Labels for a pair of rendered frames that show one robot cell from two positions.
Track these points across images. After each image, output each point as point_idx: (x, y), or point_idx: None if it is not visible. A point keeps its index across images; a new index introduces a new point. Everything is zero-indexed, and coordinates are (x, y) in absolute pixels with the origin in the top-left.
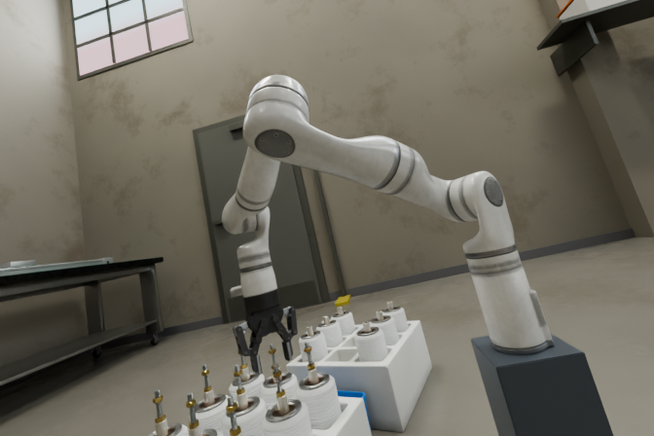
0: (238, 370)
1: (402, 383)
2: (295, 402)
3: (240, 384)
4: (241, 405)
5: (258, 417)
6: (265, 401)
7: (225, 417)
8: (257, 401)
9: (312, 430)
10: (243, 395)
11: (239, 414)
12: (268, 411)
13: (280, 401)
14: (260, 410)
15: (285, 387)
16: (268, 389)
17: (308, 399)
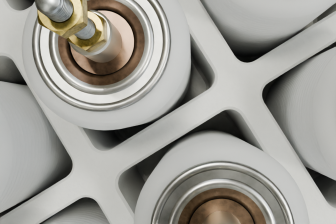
0: (67, 14)
1: None
2: (276, 222)
3: (84, 33)
4: (91, 59)
5: (144, 120)
6: None
7: (29, 51)
8: (157, 59)
9: (299, 177)
10: (98, 55)
11: (75, 105)
12: (169, 192)
13: None
14: (156, 108)
15: (295, 14)
16: None
17: (335, 173)
